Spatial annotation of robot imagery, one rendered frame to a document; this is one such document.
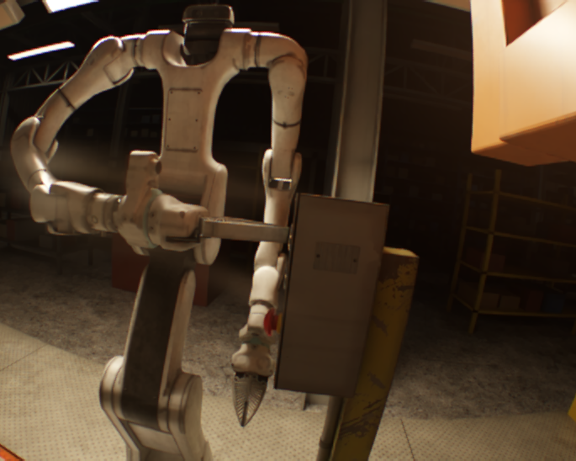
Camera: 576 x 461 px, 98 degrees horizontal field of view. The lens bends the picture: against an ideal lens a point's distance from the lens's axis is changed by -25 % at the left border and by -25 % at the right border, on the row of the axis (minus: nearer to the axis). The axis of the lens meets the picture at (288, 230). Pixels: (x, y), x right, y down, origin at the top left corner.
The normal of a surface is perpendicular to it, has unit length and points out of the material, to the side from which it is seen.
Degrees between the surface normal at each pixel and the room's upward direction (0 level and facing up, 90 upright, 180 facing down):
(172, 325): 59
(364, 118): 90
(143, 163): 89
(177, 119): 101
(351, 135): 90
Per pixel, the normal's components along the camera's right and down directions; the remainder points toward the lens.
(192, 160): -0.07, 0.28
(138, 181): -0.06, -0.14
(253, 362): 0.03, -0.53
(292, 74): -0.07, 0.75
